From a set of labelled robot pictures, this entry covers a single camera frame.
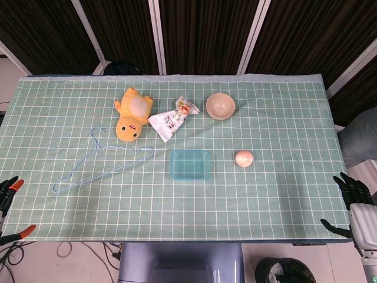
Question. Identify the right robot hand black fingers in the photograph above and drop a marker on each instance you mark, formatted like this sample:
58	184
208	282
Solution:
363	224

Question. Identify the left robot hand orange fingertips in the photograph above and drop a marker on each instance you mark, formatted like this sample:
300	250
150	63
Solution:
11	185

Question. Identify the clear plastic container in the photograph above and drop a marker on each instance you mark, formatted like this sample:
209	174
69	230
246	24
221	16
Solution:
173	165

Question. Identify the blue plastic container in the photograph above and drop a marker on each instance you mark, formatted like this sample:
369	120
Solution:
190	165

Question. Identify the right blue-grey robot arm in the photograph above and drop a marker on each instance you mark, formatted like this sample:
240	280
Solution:
370	269

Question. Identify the person in grey clothing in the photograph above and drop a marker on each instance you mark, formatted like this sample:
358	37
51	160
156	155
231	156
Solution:
360	138

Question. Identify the black waste bin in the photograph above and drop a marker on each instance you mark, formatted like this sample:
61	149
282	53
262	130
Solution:
282	271

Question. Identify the green checked tablecloth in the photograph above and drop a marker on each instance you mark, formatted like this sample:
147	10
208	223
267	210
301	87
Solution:
265	200

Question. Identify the pink peach ball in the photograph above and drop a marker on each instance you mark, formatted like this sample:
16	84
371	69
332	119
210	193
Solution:
244	159

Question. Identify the yellow plush chick toy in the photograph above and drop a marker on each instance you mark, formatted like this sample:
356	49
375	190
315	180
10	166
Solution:
129	115

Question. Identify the black bag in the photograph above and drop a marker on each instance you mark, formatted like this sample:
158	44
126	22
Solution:
123	68

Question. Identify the white snack bag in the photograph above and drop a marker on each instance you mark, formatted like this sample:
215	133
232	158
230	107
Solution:
168	122

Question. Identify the blue-grey robot torso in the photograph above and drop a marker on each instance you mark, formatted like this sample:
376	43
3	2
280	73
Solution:
179	263

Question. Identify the beige bowl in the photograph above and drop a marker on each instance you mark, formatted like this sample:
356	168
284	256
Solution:
220	104

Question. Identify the dark folding partition screen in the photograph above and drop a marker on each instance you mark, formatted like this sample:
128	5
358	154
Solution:
206	32

